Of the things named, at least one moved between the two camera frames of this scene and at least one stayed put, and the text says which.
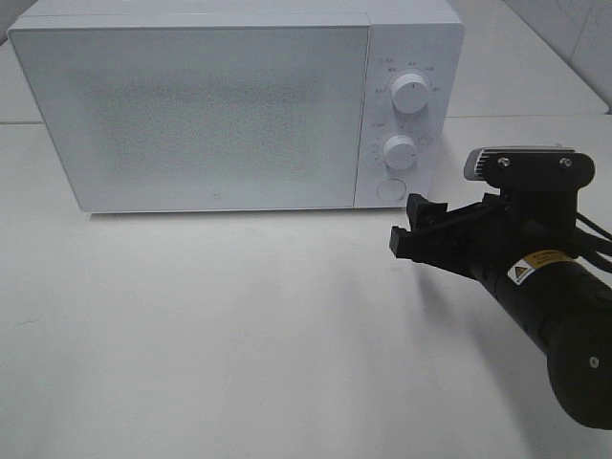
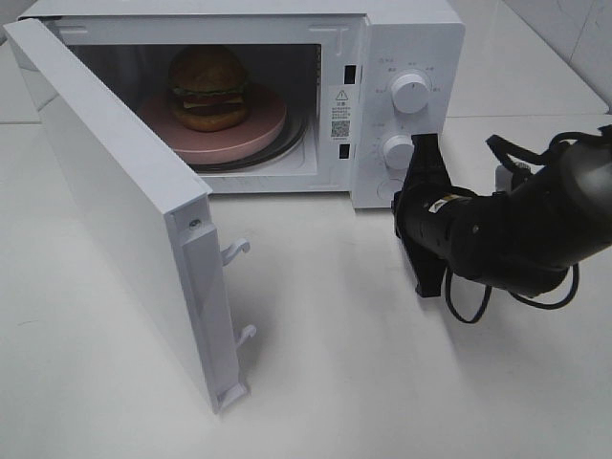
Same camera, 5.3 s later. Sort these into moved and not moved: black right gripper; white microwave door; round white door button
Moved: black right gripper; white microwave door
Not moved: round white door button
